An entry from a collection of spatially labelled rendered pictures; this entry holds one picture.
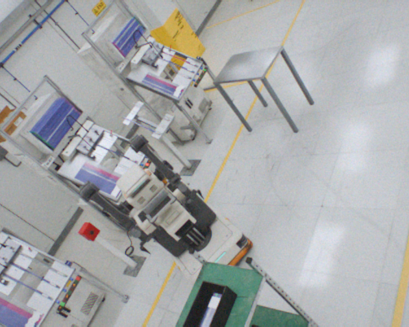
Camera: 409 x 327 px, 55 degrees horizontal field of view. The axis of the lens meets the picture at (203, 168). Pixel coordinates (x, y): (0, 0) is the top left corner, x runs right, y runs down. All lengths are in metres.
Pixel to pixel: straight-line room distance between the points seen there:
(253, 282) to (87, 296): 2.54
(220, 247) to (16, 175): 3.23
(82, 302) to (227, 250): 1.72
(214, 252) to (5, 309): 1.87
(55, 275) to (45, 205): 2.09
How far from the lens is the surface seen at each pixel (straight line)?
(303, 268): 3.29
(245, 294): 2.20
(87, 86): 6.37
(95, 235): 4.14
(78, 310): 4.42
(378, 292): 3.02
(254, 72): 4.02
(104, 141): 4.46
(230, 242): 3.42
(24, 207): 5.79
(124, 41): 5.01
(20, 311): 3.95
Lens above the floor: 2.64
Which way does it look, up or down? 34 degrees down
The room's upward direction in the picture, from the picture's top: 42 degrees counter-clockwise
